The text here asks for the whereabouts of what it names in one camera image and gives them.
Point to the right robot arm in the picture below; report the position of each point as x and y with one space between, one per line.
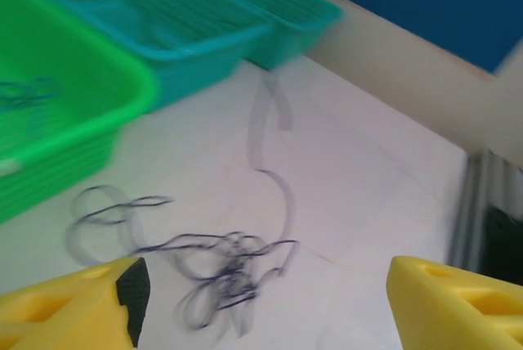
504 243

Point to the aluminium table side rail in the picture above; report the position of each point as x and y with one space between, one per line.
470 211

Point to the green plastic basket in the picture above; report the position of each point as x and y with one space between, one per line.
61 39

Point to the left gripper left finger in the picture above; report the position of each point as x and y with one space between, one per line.
73 309

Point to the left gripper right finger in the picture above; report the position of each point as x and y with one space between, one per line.
449 309

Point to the teal plastic basket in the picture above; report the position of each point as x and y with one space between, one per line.
302 27
184 72

